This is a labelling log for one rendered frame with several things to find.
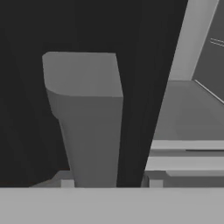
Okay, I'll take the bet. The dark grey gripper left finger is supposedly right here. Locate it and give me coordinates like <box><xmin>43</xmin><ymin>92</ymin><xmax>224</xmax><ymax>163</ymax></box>
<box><xmin>29</xmin><ymin>170</ymin><xmax>75</xmax><ymax>188</ymax></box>

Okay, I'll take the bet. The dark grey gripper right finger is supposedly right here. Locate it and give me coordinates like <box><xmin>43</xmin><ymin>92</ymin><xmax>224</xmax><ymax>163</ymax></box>
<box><xmin>141</xmin><ymin>171</ymin><xmax>165</xmax><ymax>188</ymax></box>

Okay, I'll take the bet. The black fridge door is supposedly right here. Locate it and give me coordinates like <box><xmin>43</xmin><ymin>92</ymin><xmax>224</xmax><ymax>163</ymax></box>
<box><xmin>0</xmin><ymin>0</ymin><xmax>189</xmax><ymax>188</ymax></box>

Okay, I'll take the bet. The pale grey drawer front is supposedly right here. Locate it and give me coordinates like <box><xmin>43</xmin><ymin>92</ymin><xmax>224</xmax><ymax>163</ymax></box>
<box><xmin>144</xmin><ymin>139</ymin><xmax>224</xmax><ymax>188</ymax></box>

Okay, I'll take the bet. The grey cupboard door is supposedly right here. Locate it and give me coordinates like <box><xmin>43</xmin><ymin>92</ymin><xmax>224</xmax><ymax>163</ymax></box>
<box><xmin>192</xmin><ymin>0</ymin><xmax>224</xmax><ymax>103</ymax></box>

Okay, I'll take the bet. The pale grey cupboard side panel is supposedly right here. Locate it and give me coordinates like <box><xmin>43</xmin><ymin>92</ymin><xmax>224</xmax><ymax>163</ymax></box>
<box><xmin>168</xmin><ymin>0</ymin><xmax>221</xmax><ymax>82</ymax></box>

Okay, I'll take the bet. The grey fridge door handle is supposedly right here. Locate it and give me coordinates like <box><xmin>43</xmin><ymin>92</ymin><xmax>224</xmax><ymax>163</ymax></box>
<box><xmin>41</xmin><ymin>51</ymin><xmax>124</xmax><ymax>188</ymax></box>

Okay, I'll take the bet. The pale cupboard door handle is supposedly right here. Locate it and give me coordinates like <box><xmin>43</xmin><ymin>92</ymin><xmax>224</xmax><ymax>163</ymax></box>
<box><xmin>209</xmin><ymin>37</ymin><xmax>224</xmax><ymax>48</ymax></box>

